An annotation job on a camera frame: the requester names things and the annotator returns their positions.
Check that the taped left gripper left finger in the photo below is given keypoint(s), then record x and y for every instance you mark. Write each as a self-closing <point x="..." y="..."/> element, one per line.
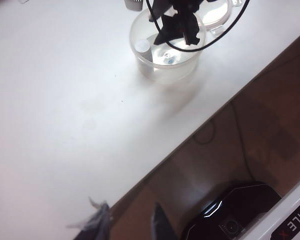
<point x="100" y="225"/>

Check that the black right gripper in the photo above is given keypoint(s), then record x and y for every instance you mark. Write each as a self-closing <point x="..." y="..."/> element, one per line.
<point x="180" y="6"/>

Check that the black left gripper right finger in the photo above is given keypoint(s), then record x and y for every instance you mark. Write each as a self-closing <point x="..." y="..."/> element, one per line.
<point x="162" y="225"/>

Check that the clear lid with clip tabs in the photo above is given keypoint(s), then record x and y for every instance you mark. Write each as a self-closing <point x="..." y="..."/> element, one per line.
<point x="215" y="15"/>

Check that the small white medicine bottle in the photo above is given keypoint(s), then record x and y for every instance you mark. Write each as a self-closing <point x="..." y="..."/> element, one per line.
<point x="143" y="46"/>

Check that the round clear plastic box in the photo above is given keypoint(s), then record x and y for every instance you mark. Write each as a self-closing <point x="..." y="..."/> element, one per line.
<point x="165" y="72"/>

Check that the black robot base housing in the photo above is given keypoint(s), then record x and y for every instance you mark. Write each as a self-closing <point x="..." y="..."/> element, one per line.
<point x="240" y="205"/>

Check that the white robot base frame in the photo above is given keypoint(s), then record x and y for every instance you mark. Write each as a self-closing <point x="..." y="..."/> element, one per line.
<point x="277" y="215"/>

